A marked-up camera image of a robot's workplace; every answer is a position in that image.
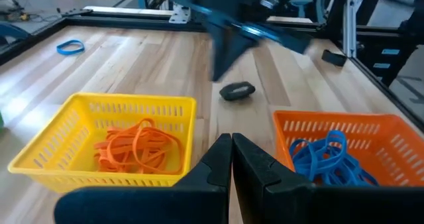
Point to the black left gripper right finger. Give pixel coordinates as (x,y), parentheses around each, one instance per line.
(271,204)

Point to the black aluminium table frame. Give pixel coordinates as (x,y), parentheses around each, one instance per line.
(132,21)

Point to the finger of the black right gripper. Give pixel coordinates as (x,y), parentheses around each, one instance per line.
(222,45)
(281,41)

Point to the silver aluminium upright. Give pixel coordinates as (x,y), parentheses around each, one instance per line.
(349,25)

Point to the blue items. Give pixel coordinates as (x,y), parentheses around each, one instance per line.
(318,164)

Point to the silver mounting plate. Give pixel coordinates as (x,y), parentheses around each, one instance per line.
(180,15)

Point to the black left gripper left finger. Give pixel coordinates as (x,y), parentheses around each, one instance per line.
(198,204)

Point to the black rubber band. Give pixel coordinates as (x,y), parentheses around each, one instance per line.
(334,59)
(236,91)

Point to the yellow plastic basket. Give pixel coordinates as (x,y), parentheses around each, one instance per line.
(39,179)

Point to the orange plastic basket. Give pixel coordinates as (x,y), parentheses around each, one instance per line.
(391,124)

